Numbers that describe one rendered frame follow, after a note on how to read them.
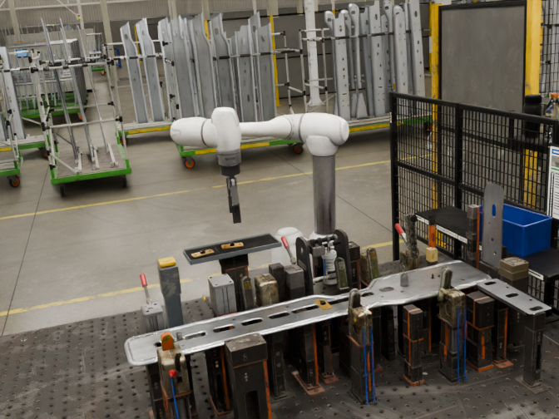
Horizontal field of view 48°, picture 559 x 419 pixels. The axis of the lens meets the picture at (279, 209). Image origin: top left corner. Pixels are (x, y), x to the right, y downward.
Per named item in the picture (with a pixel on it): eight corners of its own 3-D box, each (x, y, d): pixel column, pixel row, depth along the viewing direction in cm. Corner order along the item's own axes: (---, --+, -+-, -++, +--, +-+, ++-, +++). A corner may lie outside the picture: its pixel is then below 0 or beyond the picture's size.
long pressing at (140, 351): (131, 373, 196) (131, 368, 195) (122, 341, 216) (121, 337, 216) (497, 280, 239) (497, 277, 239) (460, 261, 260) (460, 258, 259)
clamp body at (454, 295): (450, 387, 225) (451, 299, 215) (432, 372, 236) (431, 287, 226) (472, 381, 228) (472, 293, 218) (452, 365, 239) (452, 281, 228)
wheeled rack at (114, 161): (135, 189, 813) (113, 48, 761) (53, 200, 787) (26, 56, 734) (124, 160, 988) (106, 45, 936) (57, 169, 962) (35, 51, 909)
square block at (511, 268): (509, 352, 244) (512, 266, 234) (496, 342, 252) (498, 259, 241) (526, 347, 247) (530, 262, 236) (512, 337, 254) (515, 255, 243)
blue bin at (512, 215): (522, 257, 248) (524, 226, 244) (467, 236, 274) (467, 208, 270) (551, 248, 255) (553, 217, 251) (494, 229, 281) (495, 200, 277)
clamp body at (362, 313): (359, 409, 217) (355, 318, 207) (343, 391, 228) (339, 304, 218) (383, 401, 220) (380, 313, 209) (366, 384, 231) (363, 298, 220)
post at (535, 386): (535, 395, 217) (539, 319, 208) (513, 379, 227) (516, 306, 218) (550, 390, 219) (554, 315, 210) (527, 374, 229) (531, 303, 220)
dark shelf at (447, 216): (546, 283, 231) (546, 276, 230) (413, 218, 312) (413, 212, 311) (593, 271, 238) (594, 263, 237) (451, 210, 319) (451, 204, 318)
